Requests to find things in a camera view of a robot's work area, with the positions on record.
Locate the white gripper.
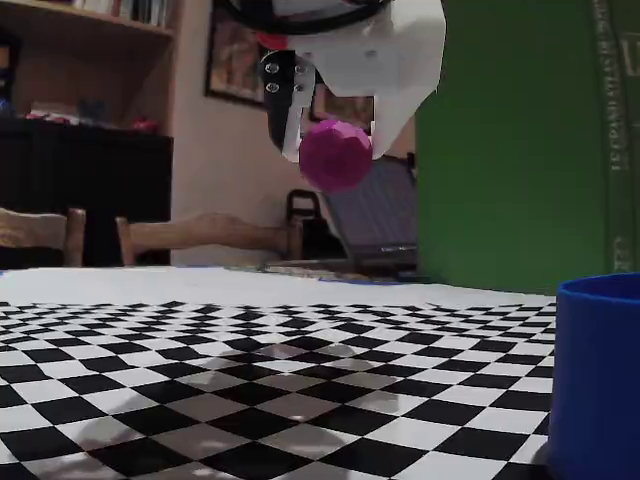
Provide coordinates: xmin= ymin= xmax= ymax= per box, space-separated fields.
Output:
xmin=258 ymin=0 xmax=447 ymax=162

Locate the pink faceted ball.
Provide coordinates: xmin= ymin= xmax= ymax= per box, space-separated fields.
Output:
xmin=298 ymin=118 xmax=375 ymax=195

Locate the blue round box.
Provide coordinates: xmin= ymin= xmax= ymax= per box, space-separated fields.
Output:
xmin=547 ymin=272 xmax=640 ymax=480

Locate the open grey laptop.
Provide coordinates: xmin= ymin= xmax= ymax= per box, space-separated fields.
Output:
xmin=319 ymin=154 xmax=420 ymax=280

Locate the large green book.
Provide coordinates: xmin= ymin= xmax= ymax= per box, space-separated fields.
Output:
xmin=414 ymin=0 xmax=640 ymax=296

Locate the wooden chair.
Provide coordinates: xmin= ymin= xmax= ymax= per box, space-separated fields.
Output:
xmin=115 ymin=212 xmax=305 ymax=267
xmin=0 ymin=207 xmax=87 ymax=267

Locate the row of shelf books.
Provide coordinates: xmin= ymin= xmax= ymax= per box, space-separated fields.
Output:
xmin=69 ymin=0 xmax=171 ymax=27

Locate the black cabinet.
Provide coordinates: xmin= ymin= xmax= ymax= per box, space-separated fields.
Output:
xmin=0 ymin=117 xmax=175 ymax=267

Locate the red white flat item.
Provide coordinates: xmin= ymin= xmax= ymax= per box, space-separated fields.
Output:
xmin=24 ymin=99 xmax=81 ymax=124

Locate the black white checkered mat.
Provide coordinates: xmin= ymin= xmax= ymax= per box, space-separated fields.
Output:
xmin=0 ymin=266 xmax=560 ymax=480

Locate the framed wall picture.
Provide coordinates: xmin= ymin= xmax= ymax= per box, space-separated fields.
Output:
xmin=203 ymin=0 xmax=267 ymax=109
xmin=308 ymin=82 xmax=376 ymax=137

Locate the black bag with handle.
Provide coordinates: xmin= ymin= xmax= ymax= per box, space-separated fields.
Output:
xmin=286 ymin=188 xmax=351 ymax=261

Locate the wooden wall shelf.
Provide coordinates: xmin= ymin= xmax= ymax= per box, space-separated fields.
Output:
xmin=0 ymin=0 xmax=180 ymax=132

